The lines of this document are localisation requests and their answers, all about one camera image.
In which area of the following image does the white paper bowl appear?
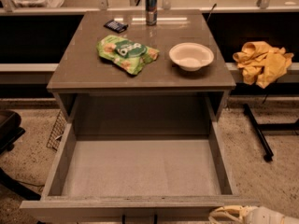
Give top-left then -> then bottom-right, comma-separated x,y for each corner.
169,43 -> 214,72

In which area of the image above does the small dark blue packet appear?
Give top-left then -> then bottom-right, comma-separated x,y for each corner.
104,20 -> 128,34

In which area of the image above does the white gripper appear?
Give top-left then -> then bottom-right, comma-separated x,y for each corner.
208,205 -> 299,224

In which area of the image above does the yellow crumpled cloth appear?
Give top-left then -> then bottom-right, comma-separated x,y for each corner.
233,41 -> 294,89

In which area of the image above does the grey top drawer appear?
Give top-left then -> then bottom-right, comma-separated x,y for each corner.
20,93 -> 260,224

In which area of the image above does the wire mesh basket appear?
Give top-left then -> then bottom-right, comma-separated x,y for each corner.
46,111 -> 66,151

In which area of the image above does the green snack bag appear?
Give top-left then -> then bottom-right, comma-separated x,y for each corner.
96,35 -> 159,76

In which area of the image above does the black metal stand leg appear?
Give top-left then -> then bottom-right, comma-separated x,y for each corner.
243,104 -> 299,162

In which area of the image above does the blue silver drink can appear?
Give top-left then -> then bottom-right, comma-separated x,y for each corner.
146,0 -> 157,25

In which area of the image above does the grey drawer cabinet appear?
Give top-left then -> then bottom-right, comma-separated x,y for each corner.
46,9 -> 236,123

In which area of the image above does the black office chair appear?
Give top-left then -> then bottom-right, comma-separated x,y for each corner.
0,110 -> 40,201

